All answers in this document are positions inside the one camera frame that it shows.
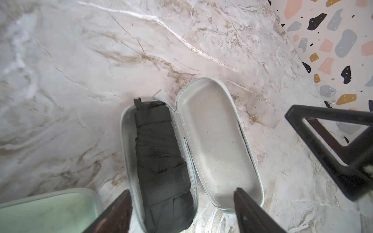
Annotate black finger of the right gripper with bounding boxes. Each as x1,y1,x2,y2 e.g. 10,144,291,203
285,105,373,201

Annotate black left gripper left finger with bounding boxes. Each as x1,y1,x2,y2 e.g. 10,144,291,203
84,189,133,233

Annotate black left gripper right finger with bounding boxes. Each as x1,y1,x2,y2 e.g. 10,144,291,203
234,187,286,233

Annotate black umbrella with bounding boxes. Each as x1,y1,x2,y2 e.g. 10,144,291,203
134,98,195,233

